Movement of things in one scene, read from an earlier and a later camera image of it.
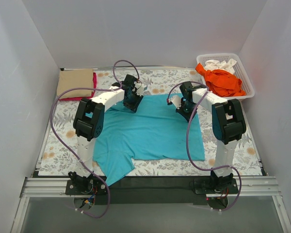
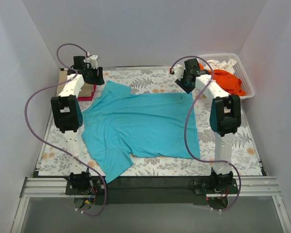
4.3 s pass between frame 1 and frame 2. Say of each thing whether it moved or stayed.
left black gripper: moved
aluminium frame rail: stayed
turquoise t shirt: stayed
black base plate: stayed
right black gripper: moved
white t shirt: stayed
